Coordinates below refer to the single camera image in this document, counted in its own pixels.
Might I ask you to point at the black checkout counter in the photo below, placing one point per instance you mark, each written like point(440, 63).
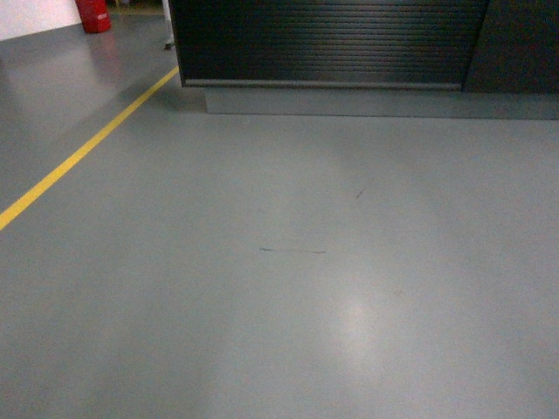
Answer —
point(430, 59)

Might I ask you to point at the red fire extinguisher box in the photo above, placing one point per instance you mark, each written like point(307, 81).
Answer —
point(94, 16)

